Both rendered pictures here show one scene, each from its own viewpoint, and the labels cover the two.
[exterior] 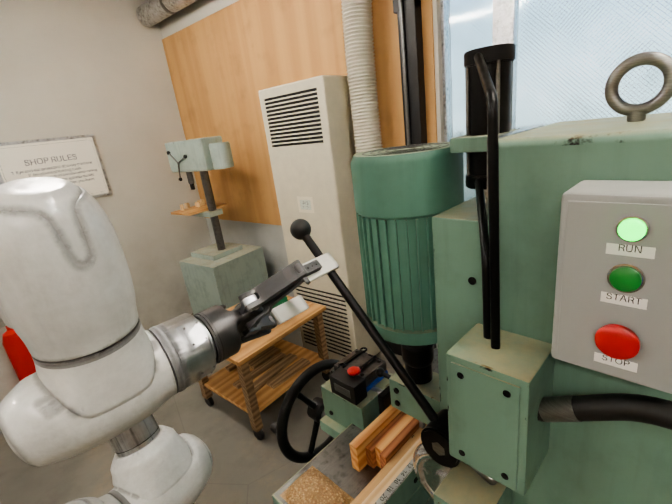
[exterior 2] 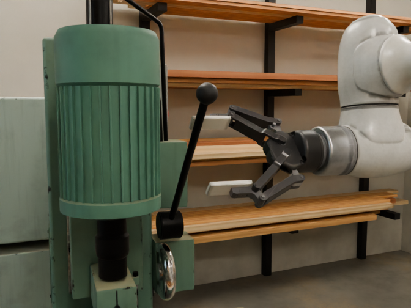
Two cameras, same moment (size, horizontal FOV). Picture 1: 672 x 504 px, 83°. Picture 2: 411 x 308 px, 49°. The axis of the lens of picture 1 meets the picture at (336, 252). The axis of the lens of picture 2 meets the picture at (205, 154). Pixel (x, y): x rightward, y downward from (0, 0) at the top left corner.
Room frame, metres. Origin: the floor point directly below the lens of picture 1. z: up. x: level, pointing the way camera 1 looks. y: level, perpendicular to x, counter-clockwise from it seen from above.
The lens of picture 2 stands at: (1.26, 0.35, 1.38)
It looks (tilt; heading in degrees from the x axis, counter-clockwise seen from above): 6 degrees down; 205
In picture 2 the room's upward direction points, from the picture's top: straight up
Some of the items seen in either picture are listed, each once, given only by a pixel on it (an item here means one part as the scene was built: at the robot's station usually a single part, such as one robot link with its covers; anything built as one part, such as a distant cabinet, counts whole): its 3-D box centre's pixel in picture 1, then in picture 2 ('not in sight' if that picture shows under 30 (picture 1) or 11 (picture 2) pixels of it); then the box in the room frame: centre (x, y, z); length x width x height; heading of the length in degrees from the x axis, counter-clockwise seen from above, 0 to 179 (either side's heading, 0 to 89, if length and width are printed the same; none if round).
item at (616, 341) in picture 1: (616, 341); not in sight; (0.26, -0.22, 1.36); 0.03 x 0.01 x 0.03; 43
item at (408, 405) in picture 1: (428, 400); (113, 295); (0.60, -0.14, 1.03); 0.14 x 0.07 x 0.09; 43
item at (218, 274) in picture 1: (221, 243); not in sight; (2.85, 0.88, 0.79); 0.62 x 0.48 x 1.58; 51
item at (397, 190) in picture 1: (410, 241); (109, 123); (0.62, -0.13, 1.35); 0.18 x 0.18 x 0.31
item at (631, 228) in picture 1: (631, 229); not in sight; (0.26, -0.22, 1.45); 0.02 x 0.01 x 0.02; 43
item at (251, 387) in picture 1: (260, 349); not in sight; (2.01, 0.53, 0.32); 0.66 x 0.57 x 0.64; 138
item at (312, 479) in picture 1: (316, 493); not in sight; (0.53, 0.09, 0.91); 0.12 x 0.09 x 0.03; 43
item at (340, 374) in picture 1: (355, 372); not in sight; (0.77, -0.01, 0.99); 0.13 x 0.11 x 0.06; 133
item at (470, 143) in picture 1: (492, 120); (99, 27); (0.51, -0.22, 1.53); 0.08 x 0.08 x 0.17; 43
